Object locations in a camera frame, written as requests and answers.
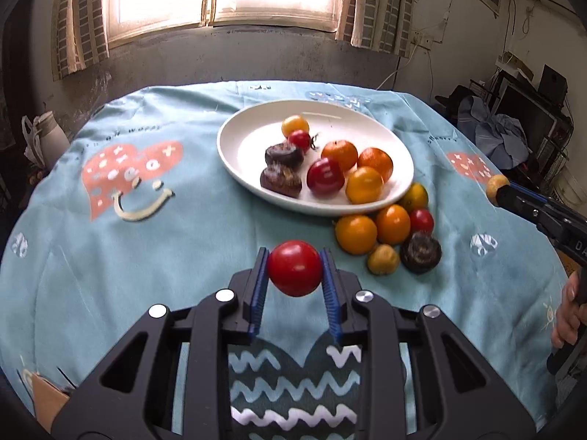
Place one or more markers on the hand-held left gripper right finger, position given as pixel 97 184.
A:
pixel 331 298

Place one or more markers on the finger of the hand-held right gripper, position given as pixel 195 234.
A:
pixel 527 196
pixel 518 211

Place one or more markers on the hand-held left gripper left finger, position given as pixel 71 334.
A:
pixel 259 293

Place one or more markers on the small yellow fruit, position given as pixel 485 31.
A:
pixel 383 260
pixel 496 185

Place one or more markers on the wrinkled dark passion fruit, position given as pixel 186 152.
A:
pixel 279 182

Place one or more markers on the yellow orange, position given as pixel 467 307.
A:
pixel 295 126
pixel 364 185

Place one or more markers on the dark red plum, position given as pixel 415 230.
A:
pixel 325 176

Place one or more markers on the white plate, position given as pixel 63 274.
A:
pixel 257 142

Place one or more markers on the small red tomato with stem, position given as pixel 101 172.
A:
pixel 299 140

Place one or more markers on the person's right hand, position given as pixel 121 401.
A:
pixel 567 316

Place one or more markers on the blue clothes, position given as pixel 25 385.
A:
pixel 497 137

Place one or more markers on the dark monitor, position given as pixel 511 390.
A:
pixel 527 110

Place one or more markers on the blue printed tablecloth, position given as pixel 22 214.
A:
pixel 183 238

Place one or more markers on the yellow-green citrus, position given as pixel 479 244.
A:
pixel 416 196

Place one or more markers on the black speaker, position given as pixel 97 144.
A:
pixel 552 85

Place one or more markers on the brown glasses case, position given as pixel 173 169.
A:
pixel 48 398

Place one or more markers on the checked curtain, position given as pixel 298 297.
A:
pixel 376 9
pixel 78 23

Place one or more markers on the white thermos jug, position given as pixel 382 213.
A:
pixel 51 140

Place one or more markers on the white plastic bag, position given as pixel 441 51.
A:
pixel 31 146

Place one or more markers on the white wall outlet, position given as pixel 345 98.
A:
pixel 422 39

